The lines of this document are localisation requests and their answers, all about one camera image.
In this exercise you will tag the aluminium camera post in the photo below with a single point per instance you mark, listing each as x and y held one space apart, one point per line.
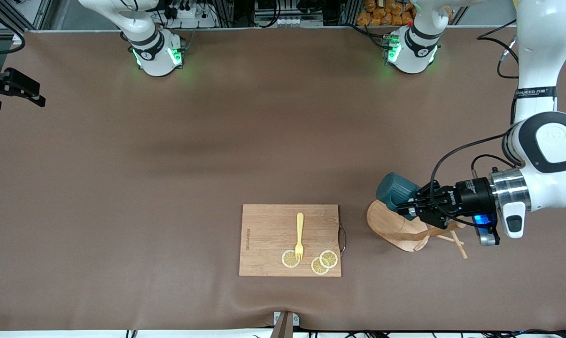
282 328

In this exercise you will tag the yellow plastic fork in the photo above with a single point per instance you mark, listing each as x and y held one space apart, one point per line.
300 225

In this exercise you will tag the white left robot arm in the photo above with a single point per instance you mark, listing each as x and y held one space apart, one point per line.
546 141

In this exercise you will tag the orange snack bags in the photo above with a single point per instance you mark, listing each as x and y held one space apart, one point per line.
381 11

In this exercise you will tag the lemon slice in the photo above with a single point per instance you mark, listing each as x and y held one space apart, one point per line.
329 259
318 267
287 259

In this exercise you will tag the grey electronics box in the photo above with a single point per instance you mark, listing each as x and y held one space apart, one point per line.
287 21

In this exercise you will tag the bamboo cutting board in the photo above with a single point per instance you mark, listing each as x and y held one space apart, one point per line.
268 234

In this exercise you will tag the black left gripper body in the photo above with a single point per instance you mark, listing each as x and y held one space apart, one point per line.
470 196

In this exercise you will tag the wooden mug tree rack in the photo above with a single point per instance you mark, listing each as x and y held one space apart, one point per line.
395 230

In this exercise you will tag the white power strip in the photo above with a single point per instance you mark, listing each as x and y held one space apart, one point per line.
189 14

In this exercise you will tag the dark teal mug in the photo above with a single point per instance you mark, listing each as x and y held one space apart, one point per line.
395 188

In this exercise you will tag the aluminium frame extrusion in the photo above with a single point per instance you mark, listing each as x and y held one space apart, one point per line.
42 14

